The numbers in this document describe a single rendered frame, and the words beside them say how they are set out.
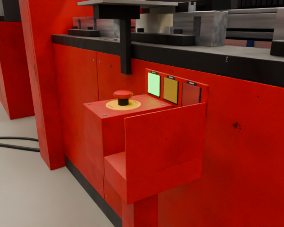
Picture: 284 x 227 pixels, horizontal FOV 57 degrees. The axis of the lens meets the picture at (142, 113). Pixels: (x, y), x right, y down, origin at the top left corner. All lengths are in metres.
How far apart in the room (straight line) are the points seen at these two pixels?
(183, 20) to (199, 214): 0.57
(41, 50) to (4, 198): 0.87
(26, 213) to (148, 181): 1.19
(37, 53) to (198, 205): 1.25
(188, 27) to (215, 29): 0.10
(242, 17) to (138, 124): 0.73
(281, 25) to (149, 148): 0.41
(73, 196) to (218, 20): 1.22
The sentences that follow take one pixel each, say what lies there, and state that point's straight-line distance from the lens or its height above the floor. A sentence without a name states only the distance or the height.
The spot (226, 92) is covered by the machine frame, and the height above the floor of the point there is 0.79.
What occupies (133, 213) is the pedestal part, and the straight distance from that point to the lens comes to 0.57.
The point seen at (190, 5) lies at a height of 0.99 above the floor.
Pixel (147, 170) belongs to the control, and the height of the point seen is 0.71.
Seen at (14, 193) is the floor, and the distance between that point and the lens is 1.76.
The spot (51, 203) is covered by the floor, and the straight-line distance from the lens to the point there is 1.61.
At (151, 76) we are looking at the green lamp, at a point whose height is 0.83.
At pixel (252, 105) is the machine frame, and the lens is 0.58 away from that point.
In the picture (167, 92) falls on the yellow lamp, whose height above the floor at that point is 0.80.
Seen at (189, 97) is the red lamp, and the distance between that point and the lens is 0.49.
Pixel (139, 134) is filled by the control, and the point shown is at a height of 0.78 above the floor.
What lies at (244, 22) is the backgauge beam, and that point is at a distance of 1.04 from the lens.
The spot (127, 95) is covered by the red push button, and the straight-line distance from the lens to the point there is 0.52.
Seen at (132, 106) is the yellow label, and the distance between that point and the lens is 0.52.
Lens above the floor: 0.94
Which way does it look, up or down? 19 degrees down
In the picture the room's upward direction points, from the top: straight up
